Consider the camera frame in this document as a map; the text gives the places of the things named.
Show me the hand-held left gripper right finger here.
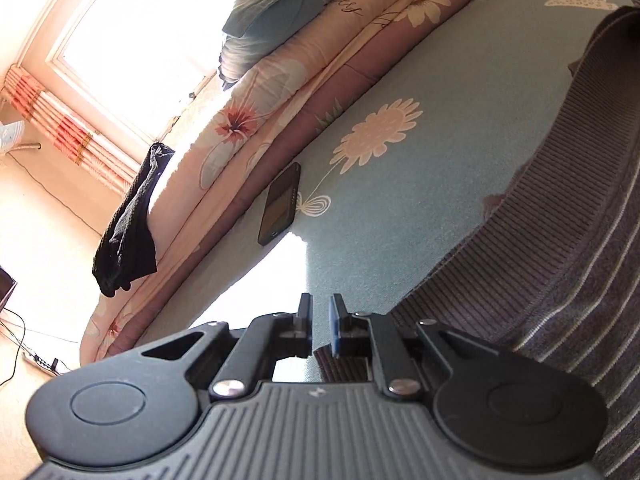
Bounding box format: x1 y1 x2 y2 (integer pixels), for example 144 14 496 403
328 294 501 402

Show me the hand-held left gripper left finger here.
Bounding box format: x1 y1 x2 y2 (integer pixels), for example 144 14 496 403
142 294 314 402

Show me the grey striped sweater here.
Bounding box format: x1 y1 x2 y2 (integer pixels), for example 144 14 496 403
315 5 640 480

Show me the black phone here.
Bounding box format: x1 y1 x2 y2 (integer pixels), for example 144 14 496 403
257 162 302 246

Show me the pink floral quilt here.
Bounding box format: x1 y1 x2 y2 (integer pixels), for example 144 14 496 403
79 0 481 366

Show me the black garment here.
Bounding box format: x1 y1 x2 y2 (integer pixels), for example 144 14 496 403
92 142 176 298

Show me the white power strip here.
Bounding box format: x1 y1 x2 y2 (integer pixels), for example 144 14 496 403
22 350 61 376

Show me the beige floral quilt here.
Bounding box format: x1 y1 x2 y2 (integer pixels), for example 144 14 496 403
270 0 453 96

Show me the black monitor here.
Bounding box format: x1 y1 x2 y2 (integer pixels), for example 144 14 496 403
0 267 18 313

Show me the red patterned curtain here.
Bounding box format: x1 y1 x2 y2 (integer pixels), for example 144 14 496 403
0 62 143 198

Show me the teal pillow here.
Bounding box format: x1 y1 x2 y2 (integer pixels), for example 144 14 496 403
217 0 371 91

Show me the bright window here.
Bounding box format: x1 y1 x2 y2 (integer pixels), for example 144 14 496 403
47 0 273 143

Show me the black floor cable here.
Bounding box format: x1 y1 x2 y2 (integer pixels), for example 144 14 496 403
0 305 66 386

